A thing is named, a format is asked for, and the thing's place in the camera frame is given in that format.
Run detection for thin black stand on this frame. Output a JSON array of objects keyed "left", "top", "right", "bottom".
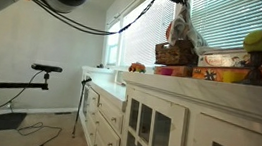
[{"left": 71, "top": 75, "right": 93, "bottom": 140}]

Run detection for white Twister game box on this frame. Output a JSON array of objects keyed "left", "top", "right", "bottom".
[{"left": 196, "top": 37, "right": 262, "bottom": 76}]

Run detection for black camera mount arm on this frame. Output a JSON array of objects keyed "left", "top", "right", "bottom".
[{"left": 0, "top": 65, "right": 51, "bottom": 104}]

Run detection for low white drawer cabinet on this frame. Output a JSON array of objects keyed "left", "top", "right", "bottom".
[{"left": 72, "top": 65, "right": 131, "bottom": 146}]

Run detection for black stereo camera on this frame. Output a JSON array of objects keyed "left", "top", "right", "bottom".
[{"left": 31, "top": 63, "right": 64, "bottom": 75}]

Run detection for black camera cable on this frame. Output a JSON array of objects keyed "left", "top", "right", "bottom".
[{"left": 0, "top": 65, "right": 46, "bottom": 138}]

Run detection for brown wicker basket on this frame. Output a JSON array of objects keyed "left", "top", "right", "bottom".
[{"left": 152, "top": 36, "right": 201, "bottom": 70}]

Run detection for yellow-green tennis ball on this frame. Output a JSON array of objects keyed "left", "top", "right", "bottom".
[{"left": 241, "top": 27, "right": 262, "bottom": 55}]

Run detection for brown flat game box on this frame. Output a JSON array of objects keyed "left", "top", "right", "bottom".
[{"left": 153, "top": 62, "right": 195, "bottom": 81}]

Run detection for orange toy car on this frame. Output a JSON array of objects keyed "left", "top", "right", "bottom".
[{"left": 127, "top": 61, "right": 148, "bottom": 75}]

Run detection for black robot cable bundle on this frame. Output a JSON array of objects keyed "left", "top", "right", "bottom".
[{"left": 25, "top": 0, "right": 165, "bottom": 43}]

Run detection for tall white glass-door cabinet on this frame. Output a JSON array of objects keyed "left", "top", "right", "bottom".
[{"left": 113, "top": 69, "right": 262, "bottom": 146}]

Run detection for narrow white window blinds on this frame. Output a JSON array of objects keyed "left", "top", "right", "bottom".
[{"left": 117, "top": 0, "right": 177, "bottom": 72}]

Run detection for black floor cable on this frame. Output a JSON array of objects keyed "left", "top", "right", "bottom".
[{"left": 14, "top": 119, "right": 64, "bottom": 146}]

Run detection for dark metal candle holder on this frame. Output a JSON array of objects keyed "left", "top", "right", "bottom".
[{"left": 235, "top": 48, "right": 262, "bottom": 88}]

